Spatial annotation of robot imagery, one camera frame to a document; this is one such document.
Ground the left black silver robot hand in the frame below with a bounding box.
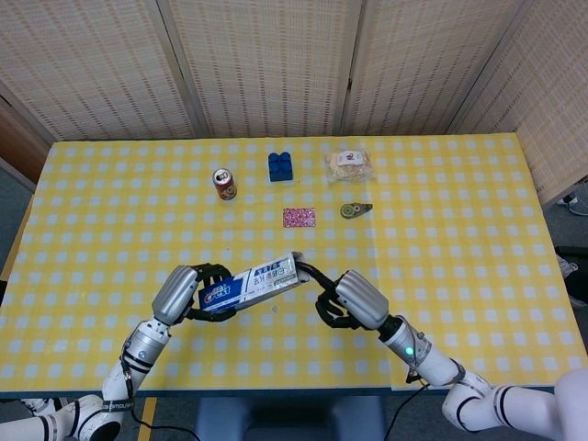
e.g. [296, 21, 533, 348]
[151, 262, 238, 325]

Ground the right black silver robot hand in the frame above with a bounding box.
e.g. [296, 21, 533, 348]
[293, 251, 390, 331]

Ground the blue white toothpaste box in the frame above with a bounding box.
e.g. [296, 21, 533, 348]
[198, 251, 304, 316]

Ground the yellow white checkered tablecloth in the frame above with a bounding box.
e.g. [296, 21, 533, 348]
[0, 132, 588, 394]

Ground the green correction tape dispenser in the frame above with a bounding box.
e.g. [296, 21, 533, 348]
[339, 200, 374, 221]

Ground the pink patterned card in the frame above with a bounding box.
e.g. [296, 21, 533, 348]
[281, 207, 317, 229]

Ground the red drink can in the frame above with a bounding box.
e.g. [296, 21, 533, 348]
[211, 167, 238, 202]

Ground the yellow floor tape strip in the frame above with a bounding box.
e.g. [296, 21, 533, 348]
[137, 397, 158, 441]

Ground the bagged bread pastry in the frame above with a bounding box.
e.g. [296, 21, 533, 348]
[323, 146, 379, 185]

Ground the blue building block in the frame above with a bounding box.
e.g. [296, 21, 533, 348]
[267, 150, 295, 184]

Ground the black white sneaker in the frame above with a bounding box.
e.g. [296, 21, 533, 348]
[20, 397, 70, 415]

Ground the brown wooden board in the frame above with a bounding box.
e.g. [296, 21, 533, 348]
[0, 94, 54, 185]

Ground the grey white sneaker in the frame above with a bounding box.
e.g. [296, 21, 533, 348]
[557, 192, 588, 217]

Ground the woven folding screen panel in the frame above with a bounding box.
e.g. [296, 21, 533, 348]
[452, 0, 588, 206]
[158, 0, 364, 139]
[0, 0, 206, 143]
[342, 0, 537, 137]

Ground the black cable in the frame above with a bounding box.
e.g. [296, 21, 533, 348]
[130, 403, 198, 436]
[383, 376, 431, 441]

